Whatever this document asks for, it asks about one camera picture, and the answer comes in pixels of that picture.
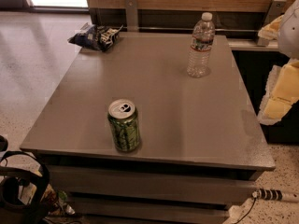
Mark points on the metal bracket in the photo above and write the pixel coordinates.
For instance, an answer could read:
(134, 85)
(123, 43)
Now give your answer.
(275, 10)
(131, 15)

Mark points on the right metal bracket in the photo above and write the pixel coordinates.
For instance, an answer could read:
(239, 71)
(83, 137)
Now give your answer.
(275, 10)

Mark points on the green soda can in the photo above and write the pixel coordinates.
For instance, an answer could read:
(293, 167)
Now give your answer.
(123, 119)

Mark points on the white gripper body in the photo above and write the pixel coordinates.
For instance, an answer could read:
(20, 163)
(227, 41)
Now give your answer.
(290, 32)

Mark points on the clear plastic water bottle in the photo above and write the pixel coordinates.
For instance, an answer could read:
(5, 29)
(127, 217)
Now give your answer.
(202, 39)

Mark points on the left metal bracket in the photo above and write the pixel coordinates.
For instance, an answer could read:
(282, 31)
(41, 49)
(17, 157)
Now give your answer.
(131, 15)

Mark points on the grey drawer cabinet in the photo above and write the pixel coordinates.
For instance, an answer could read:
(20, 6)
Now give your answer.
(201, 147)

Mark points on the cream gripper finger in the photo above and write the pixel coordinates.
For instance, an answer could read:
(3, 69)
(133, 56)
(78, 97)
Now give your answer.
(281, 93)
(271, 30)

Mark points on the blue chip bag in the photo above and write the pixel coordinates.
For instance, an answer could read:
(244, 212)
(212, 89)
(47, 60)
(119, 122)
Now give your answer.
(95, 37)

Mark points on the black white striped cable plug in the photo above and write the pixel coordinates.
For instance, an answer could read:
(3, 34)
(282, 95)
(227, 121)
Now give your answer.
(276, 195)

